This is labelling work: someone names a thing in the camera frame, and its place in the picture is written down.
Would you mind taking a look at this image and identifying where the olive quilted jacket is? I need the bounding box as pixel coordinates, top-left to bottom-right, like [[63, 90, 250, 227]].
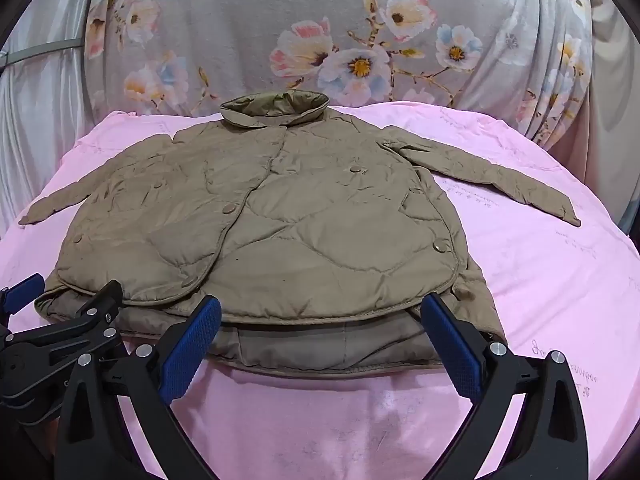
[[19, 91, 582, 376]]

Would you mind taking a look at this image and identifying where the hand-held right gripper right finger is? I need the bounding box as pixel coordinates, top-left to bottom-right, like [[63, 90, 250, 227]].
[[421, 293, 591, 480]]

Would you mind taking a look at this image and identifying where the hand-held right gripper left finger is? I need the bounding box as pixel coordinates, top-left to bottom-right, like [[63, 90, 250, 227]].
[[55, 295, 222, 480]]

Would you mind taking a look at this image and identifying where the white pleated curtain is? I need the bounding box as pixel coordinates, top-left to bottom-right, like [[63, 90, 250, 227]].
[[0, 0, 101, 233]]

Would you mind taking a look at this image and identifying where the grey floral bed sheet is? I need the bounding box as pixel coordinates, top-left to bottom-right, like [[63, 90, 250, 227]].
[[82, 0, 596, 151]]

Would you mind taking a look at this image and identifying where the pink blanket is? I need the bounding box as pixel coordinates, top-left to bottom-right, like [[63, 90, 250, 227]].
[[0, 105, 640, 480]]

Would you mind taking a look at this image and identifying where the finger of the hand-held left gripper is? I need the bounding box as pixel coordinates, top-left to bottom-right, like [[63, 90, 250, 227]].
[[9, 280, 124, 363], [0, 273, 46, 330]]

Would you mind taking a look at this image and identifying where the grey metal bar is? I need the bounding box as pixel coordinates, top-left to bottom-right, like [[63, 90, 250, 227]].
[[0, 37, 86, 69]]

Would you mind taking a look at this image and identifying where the white cloth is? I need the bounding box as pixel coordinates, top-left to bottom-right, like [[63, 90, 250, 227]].
[[545, 5, 640, 233]]

